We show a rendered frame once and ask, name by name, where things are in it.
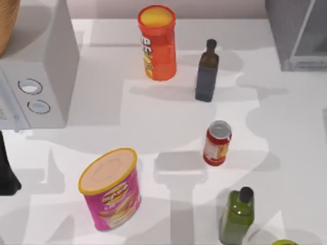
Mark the red and white can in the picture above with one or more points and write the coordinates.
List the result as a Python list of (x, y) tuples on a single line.
[(217, 145)]

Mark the dark brown bottle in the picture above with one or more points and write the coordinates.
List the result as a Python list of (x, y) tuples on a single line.
[(206, 74)]

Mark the tall orange can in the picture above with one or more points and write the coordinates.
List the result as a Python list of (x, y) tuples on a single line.
[(159, 48)]

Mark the pink can with yellow lid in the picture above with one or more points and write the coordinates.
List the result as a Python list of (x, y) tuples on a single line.
[(112, 194)]

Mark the green bottle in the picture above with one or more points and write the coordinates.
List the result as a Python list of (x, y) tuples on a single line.
[(237, 219)]

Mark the pale blue microwave knob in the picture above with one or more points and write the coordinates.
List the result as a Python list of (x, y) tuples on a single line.
[(38, 106)]

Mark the pale microwave oven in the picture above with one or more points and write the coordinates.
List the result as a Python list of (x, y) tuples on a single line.
[(38, 63)]

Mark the white microwave knob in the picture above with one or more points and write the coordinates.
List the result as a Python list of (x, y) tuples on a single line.
[(29, 86)]

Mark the grey cabinet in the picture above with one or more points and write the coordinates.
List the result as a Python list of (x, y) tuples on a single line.
[(299, 33)]

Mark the yellow-green round object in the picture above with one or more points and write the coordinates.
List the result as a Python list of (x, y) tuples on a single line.
[(284, 242)]

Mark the woven wicker basket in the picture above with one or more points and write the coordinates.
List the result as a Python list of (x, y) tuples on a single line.
[(6, 23)]

